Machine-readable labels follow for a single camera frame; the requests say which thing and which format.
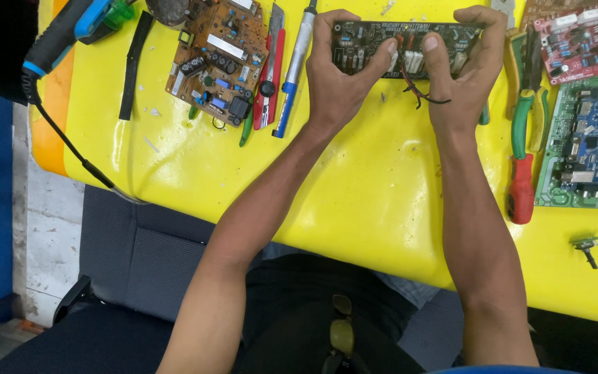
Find large green circuit board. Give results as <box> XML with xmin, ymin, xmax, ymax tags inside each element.
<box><xmin>534</xmin><ymin>70</ymin><xmax>598</xmax><ymax>211</ymax></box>

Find blue black soldering iron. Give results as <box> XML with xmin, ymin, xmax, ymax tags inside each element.
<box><xmin>21</xmin><ymin>0</ymin><xmax>118</xmax><ymax>80</ymax></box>

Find black flat strip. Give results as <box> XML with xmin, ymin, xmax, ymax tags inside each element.
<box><xmin>118</xmin><ymin>10</ymin><xmax>155</xmax><ymax>122</ymax></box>

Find red circuit board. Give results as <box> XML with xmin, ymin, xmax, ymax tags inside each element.
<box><xmin>533</xmin><ymin>4</ymin><xmax>598</xmax><ymax>86</ymax></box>

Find person's left hand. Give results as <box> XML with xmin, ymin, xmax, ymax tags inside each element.
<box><xmin>306</xmin><ymin>9</ymin><xmax>399</xmax><ymax>134</ymax></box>

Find yellow lens sunglasses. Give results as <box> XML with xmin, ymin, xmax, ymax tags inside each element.
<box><xmin>322</xmin><ymin>294</ymin><xmax>356</xmax><ymax>374</ymax></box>

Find black soldering iron cable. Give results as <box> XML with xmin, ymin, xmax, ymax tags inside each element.
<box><xmin>21</xmin><ymin>70</ymin><xmax>150</xmax><ymax>206</ymax></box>

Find red utility knife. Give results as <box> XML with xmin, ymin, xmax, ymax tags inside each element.
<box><xmin>253</xmin><ymin>2</ymin><xmax>286</xmax><ymax>131</ymax></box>

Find red and black wires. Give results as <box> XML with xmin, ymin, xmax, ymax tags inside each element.
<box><xmin>399</xmin><ymin>62</ymin><xmax>453</xmax><ymax>110</ymax></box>

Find clear green handle screwdriver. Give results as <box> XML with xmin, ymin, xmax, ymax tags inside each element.
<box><xmin>103</xmin><ymin>0</ymin><xmax>137</xmax><ymax>30</ymax></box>

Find silver blue desoldering pump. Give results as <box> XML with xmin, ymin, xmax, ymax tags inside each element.
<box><xmin>271</xmin><ymin>0</ymin><xmax>319</xmax><ymax>139</ymax></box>

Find person's right hand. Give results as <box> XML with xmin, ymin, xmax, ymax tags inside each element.
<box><xmin>422</xmin><ymin>5</ymin><xmax>510</xmax><ymax>137</ymax></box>

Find dark brown circuit board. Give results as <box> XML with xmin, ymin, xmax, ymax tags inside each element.
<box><xmin>519</xmin><ymin>0</ymin><xmax>598</xmax><ymax>32</ymax></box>

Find black circuit board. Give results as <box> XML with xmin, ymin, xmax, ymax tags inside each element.
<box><xmin>331</xmin><ymin>21</ymin><xmax>487</xmax><ymax>80</ymax></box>

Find person's black shirt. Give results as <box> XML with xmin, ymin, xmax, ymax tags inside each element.
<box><xmin>234</xmin><ymin>253</ymin><xmax>427</xmax><ymax>374</ymax></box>

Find round metal tin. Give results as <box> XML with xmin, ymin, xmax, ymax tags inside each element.
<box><xmin>145</xmin><ymin>0</ymin><xmax>192</xmax><ymax>30</ymax></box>

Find yellow green handle pliers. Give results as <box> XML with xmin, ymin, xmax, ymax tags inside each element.
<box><xmin>504</xmin><ymin>26</ymin><xmax>552</xmax><ymax>160</ymax></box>

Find red green handle screwdriver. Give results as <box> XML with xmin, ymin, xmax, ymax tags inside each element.
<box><xmin>506</xmin><ymin>88</ymin><xmax>537</xmax><ymax>225</ymax></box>

